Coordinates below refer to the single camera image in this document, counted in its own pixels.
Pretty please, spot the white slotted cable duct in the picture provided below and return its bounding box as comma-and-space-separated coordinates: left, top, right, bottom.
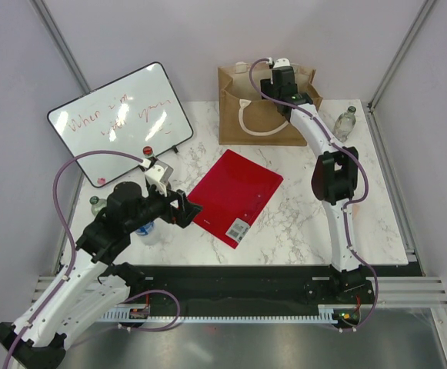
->
98, 305, 361, 324

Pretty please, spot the red cap cola bottle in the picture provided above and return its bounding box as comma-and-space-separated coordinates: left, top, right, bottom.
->
142, 146, 155, 161

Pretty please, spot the blue label plastic bottle left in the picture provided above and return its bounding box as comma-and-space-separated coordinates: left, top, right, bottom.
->
135, 221, 159, 246

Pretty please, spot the pink cube power adapter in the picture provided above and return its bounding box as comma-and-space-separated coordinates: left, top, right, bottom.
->
352, 204, 360, 218

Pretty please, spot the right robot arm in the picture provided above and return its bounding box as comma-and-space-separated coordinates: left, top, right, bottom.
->
260, 60, 363, 303

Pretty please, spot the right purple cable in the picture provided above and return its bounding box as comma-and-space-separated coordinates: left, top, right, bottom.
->
249, 57, 381, 331

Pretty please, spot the jute canvas tote bag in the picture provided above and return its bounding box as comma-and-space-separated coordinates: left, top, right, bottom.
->
218, 62, 307, 146

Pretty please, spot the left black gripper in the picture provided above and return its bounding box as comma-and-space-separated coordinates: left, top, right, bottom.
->
125, 181, 202, 233

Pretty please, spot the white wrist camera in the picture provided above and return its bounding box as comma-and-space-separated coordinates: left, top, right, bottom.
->
266, 58, 292, 69
139, 158, 173, 196

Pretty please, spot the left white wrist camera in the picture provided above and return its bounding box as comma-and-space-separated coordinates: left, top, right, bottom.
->
139, 158, 173, 196

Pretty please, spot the clear glass bottle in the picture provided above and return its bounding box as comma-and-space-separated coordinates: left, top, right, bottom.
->
333, 105, 356, 142

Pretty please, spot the green cap glass bottle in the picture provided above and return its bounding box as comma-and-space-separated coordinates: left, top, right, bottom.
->
89, 196, 107, 216

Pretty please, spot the aluminium frame rail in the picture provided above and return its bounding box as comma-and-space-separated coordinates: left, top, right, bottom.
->
362, 102, 419, 262

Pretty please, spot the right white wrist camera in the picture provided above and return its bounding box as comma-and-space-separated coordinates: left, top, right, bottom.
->
266, 58, 292, 69

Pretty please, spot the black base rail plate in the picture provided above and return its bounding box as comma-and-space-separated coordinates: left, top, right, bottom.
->
103, 262, 422, 317

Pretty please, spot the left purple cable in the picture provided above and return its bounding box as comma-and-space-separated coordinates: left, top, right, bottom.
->
5, 149, 147, 369

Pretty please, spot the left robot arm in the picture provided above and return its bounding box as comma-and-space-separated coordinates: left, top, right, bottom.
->
0, 181, 202, 368

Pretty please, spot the red plastic folder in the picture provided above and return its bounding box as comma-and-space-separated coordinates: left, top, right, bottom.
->
188, 149, 283, 249

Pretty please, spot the white dry-erase board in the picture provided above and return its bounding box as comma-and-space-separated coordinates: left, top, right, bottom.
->
47, 61, 194, 188

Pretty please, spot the purple cable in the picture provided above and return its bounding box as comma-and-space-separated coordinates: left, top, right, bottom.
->
249, 57, 381, 331
5, 149, 147, 369

